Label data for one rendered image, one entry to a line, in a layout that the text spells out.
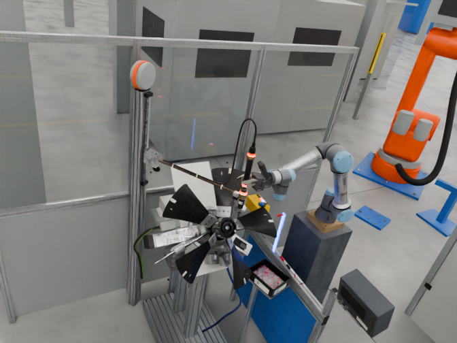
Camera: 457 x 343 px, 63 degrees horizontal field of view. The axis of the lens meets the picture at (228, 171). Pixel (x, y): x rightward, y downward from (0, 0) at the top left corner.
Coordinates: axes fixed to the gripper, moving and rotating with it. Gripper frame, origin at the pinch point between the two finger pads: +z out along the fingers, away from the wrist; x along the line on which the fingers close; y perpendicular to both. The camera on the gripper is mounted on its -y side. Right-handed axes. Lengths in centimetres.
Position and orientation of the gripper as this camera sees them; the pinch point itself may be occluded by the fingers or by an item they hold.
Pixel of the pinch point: (241, 179)
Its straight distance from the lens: 203.1
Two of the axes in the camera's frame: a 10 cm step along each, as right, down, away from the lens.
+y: -1.6, 8.5, 5.1
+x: -4.5, -5.2, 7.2
